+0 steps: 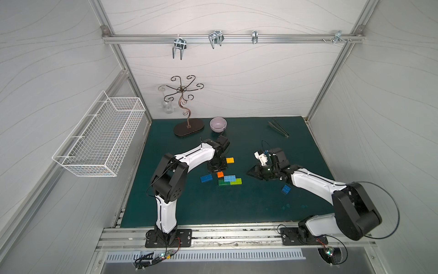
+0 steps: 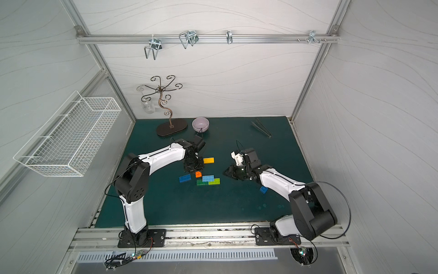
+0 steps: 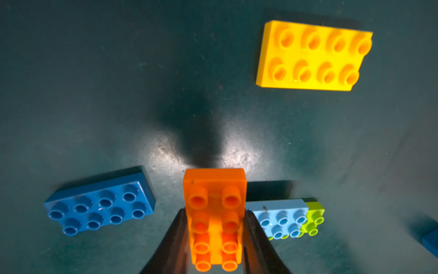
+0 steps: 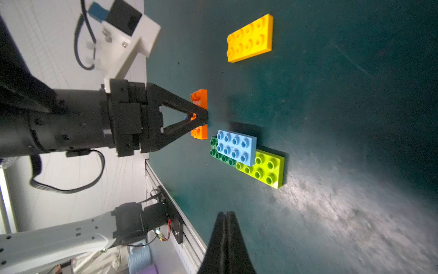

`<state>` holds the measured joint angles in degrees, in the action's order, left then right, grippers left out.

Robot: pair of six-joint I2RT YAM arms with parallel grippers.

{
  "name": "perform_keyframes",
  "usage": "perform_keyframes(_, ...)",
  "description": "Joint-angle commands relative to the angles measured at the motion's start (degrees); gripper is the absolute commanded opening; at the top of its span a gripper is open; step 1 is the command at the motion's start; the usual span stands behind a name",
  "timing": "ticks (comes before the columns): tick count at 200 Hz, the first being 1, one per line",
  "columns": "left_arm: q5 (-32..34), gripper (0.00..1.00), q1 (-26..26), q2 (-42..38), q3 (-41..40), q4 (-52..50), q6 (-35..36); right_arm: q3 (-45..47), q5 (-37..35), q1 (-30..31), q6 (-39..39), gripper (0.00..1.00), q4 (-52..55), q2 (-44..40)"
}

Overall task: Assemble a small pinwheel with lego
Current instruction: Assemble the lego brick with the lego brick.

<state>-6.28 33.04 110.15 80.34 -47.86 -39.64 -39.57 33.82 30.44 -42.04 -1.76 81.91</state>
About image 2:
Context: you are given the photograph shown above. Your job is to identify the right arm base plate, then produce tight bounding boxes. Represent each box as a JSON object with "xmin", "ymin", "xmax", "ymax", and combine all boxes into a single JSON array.
[{"xmin": 252, "ymin": 227, "xmax": 301, "ymax": 246}]

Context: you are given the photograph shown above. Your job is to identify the white wire basket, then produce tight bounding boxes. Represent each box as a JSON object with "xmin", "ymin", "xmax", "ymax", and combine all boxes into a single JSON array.
[{"xmin": 13, "ymin": 91, "xmax": 121, "ymax": 177}]

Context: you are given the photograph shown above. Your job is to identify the black tongs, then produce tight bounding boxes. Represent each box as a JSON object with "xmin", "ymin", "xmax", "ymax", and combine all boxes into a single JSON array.
[{"xmin": 251, "ymin": 118, "xmax": 272, "ymax": 138}]

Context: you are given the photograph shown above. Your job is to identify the dark blue lego brick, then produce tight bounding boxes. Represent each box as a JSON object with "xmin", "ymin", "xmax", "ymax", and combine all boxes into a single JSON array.
[{"xmin": 179, "ymin": 174, "xmax": 192, "ymax": 183}]

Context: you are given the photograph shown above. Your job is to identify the aluminium crossbar rail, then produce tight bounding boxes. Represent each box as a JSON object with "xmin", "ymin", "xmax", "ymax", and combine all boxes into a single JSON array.
[{"xmin": 76, "ymin": 33, "xmax": 341, "ymax": 45}]

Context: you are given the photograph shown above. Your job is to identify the small glass bottle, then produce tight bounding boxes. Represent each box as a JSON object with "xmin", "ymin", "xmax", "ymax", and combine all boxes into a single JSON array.
[{"xmin": 136, "ymin": 85, "xmax": 156, "ymax": 114}]

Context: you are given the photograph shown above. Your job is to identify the light blue lego brick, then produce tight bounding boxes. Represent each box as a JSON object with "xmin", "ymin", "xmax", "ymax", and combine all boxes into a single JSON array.
[{"xmin": 202, "ymin": 175, "xmax": 215, "ymax": 183}]

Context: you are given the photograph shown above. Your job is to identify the yellow lego brick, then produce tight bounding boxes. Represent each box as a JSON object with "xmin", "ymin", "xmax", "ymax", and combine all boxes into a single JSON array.
[{"xmin": 203, "ymin": 158, "xmax": 214, "ymax": 164}]

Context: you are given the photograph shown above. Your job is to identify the brown metal jewelry stand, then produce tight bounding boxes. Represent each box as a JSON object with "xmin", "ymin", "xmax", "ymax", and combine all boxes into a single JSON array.
[{"xmin": 136, "ymin": 75, "xmax": 188, "ymax": 137}]

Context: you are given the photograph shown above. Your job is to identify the left controller board with cables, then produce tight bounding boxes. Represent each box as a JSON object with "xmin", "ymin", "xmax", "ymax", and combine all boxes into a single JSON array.
[{"xmin": 103, "ymin": 253, "xmax": 144, "ymax": 270}]

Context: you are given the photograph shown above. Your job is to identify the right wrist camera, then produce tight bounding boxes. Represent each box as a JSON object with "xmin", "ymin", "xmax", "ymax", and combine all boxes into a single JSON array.
[{"xmin": 231, "ymin": 151, "xmax": 244, "ymax": 167}]

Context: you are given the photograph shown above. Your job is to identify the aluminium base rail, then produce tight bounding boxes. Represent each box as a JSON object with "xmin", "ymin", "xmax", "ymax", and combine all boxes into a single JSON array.
[{"xmin": 68, "ymin": 220, "xmax": 350, "ymax": 252}]

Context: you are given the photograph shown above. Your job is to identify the dark green lego brick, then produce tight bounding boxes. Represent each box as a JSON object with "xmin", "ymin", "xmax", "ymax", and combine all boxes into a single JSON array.
[{"xmin": 196, "ymin": 180, "xmax": 209, "ymax": 186}]

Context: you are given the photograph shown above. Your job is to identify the lime green lego brick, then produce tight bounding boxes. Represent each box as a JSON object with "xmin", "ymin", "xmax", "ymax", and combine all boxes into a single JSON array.
[{"xmin": 208, "ymin": 178, "xmax": 221, "ymax": 186}]

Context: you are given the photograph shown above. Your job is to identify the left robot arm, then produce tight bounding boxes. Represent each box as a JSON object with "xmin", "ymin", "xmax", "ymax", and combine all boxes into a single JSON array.
[{"xmin": 113, "ymin": 136, "xmax": 205, "ymax": 236}]

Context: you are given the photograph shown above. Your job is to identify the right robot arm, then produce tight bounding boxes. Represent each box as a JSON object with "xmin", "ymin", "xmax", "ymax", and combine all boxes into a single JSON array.
[{"xmin": 224, "ymin": 148, "xmax": 339, "ymax": 241}]

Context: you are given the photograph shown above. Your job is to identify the white vented cable duct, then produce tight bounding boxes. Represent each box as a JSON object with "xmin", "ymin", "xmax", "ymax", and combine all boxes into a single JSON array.
[{"xmin": 76, "ymin": 248, "xmax": 278, "ymax": 263}]

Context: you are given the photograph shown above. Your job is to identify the right round controller board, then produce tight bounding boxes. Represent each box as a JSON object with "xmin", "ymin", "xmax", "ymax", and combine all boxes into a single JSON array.
[{"xmin": 290, "ymin": 247, "xmax": 315, "ymax": 266}]

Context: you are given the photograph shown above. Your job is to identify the pink bowl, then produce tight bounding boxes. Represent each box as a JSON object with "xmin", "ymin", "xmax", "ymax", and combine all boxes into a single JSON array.
[{"xmin": 192, "ymin": 117, "xmax": 210, "ymax": 133}]

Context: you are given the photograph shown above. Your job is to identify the metal hook clamp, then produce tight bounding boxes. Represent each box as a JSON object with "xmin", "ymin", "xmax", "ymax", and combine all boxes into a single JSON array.
[
  {"xmin": 297, "ymin": 30, "xmax": 327, "ymax": 44},
  {"xmin": 144, "ymin": 38, "xmax": 163, "ymax": 60},
  {"xmin": 226, "ymin": 30, "xmax": 233, "ymax": 45},
  {"xmin": 179, "ymin": 30, "xmax": 199, "ymax": 49}
]

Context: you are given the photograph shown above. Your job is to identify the small blue lego brick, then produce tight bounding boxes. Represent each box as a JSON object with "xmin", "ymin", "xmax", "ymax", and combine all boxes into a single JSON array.
[{"xmin": 260, "ymin": 186, "xmax": 269, "ymax": 194}]

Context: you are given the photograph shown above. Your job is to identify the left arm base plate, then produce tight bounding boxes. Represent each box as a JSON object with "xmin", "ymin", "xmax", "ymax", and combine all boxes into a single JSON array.
[{"xmin": 117, "ymin": 228, "xmax": 167, "ymax": 248}]

